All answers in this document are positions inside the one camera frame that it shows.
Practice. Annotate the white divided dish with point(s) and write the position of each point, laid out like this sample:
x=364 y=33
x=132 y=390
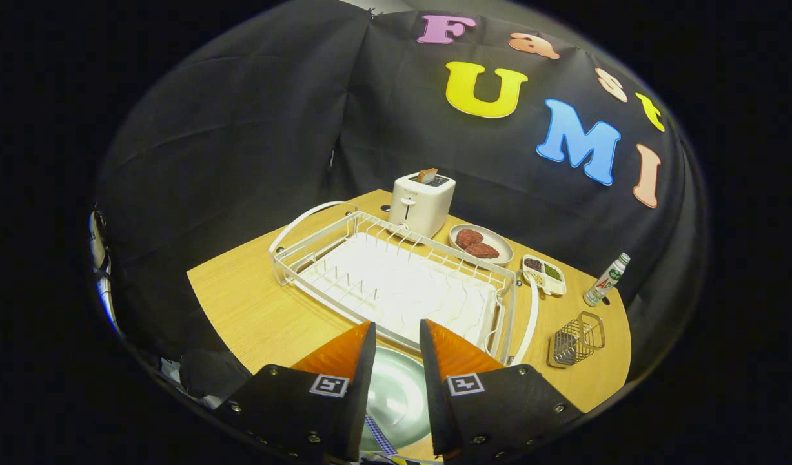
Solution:
x=554 y=287

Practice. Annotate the black backdrop cloth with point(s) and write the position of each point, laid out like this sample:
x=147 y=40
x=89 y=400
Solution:
x=241 y=161

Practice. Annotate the pile of green beans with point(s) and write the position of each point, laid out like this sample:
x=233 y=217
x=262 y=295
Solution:
x=553 y=272

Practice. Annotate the white drip tray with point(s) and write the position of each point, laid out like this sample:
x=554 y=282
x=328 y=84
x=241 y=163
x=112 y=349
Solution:
x=396 y=284

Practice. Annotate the pile of yellow beans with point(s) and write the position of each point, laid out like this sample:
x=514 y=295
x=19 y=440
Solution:
x=536 y=278

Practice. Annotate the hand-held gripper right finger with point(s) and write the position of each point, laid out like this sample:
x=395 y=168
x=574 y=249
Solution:
x=434 y=400

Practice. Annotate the pile of dark beans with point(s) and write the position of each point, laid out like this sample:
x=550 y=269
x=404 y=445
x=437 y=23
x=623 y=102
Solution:
x=533 y=264

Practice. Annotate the white toaster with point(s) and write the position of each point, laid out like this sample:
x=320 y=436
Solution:
x=421 y=206

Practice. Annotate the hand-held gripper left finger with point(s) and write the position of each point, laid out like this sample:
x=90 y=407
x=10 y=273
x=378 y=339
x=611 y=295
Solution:
x=360 y=400

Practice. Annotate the beige plate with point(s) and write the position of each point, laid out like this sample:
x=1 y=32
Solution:
x=502 y=248

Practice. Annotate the toast slice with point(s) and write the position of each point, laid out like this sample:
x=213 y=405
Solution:
x=426 y=175

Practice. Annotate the pale green plate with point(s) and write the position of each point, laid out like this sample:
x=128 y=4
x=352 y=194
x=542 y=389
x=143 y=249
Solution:
x=396 y=394

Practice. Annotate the white green drink bottle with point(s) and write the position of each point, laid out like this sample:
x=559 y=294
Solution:
x=605 y=284

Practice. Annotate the red meat patty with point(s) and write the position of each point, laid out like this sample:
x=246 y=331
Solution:
x=483 y=251
x=469 y=238

